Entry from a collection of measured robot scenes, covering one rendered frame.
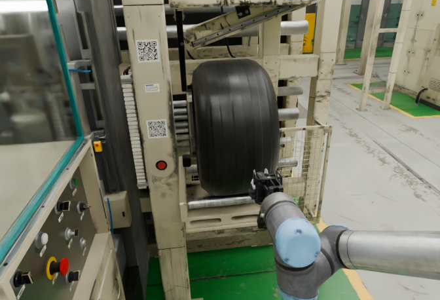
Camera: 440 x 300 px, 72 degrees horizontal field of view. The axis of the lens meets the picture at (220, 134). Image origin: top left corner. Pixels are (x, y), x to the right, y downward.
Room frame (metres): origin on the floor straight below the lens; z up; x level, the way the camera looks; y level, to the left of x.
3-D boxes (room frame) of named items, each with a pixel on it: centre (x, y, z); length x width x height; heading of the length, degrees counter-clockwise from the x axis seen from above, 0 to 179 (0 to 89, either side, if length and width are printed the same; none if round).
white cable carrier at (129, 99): (1.09, 0.33, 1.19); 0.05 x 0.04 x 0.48; 7
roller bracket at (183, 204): (1.16, 0.17, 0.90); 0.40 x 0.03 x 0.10; 7
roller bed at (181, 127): (1.54, 0.26, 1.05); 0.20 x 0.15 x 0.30; 97
